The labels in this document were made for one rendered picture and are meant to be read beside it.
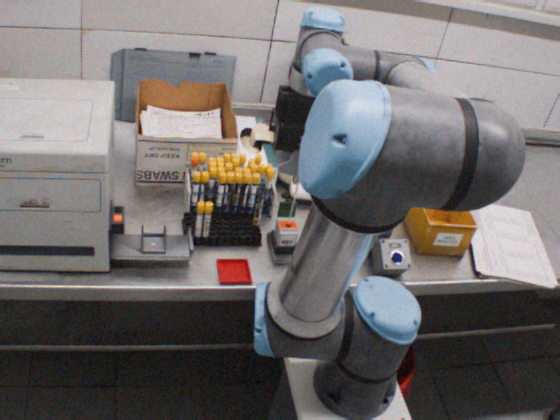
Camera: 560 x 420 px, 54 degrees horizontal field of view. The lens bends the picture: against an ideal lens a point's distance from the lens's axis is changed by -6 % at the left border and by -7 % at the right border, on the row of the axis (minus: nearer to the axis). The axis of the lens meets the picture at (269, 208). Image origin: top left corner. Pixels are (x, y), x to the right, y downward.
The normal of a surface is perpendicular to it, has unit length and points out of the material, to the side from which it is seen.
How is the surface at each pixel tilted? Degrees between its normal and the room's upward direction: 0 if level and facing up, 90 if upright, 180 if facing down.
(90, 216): 90
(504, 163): 63
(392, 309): 7
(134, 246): 0
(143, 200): 0
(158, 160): 87
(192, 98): 87
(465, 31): 90
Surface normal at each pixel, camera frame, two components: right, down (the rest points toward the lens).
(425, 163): 0.07, 0.33
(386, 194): -0.02, 0.82
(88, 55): 0.17, 0.64
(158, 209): 0.16, -0.77
